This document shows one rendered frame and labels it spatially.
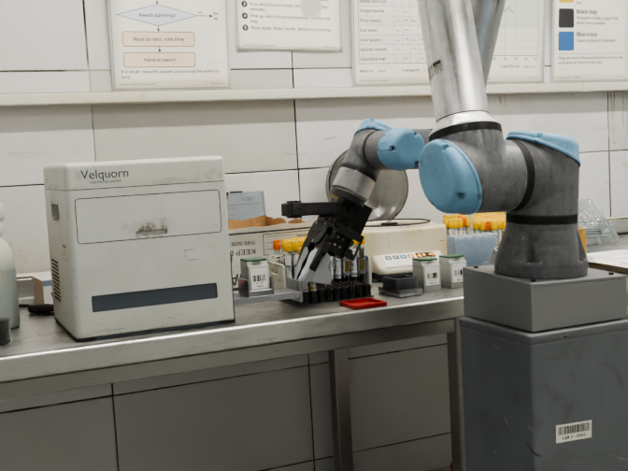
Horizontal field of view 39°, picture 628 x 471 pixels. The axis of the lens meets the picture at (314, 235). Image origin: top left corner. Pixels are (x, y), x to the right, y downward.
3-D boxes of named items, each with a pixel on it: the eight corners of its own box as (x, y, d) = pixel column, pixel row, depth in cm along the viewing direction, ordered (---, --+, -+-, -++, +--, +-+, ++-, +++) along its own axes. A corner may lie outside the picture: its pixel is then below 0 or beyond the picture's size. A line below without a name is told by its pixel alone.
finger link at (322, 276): (323, 305, 169) (344, 260, 170) (298, 292, 166) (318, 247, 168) (317, 302, 172) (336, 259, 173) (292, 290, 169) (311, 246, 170)
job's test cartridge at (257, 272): (249, 296, 163) (248, 262, 163) (241, 293, 168) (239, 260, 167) (270, 293, 165) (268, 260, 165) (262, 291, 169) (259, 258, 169)
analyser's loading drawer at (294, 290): (197, 315, 159) (195, 286, 158) (187, 309, 165) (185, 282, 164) (303, 302, 167) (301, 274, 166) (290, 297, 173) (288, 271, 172)
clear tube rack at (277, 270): (284, 299, 184) (282, 264, 183) (266, 293, 193) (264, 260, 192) (372, 288, 192) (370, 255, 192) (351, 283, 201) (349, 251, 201)
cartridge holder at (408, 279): (399, 298, 177) (399, 280, 177) (378, 292, 185) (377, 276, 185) (422, 294, 179) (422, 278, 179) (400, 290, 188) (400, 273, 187)
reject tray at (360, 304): (355, 309, 167) (354, 306, 167) (339, 305, 173) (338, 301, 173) (387, 306, 169) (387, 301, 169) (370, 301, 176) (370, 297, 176)
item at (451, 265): (451, 289, 186) (449, 256, 185) (439, 286, 190) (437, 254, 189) (467, 286, 187) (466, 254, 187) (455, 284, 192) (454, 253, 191)
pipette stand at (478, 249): (459, 283, 192) (457, 237, 191) (446, 279, 199) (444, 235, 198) (501, 279, 195) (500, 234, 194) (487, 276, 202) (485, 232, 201)
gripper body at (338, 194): (352, 264, 170) (378, 207, 171) (316, 245, 167) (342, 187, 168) (335, 261, 177) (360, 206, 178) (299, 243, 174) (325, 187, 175)
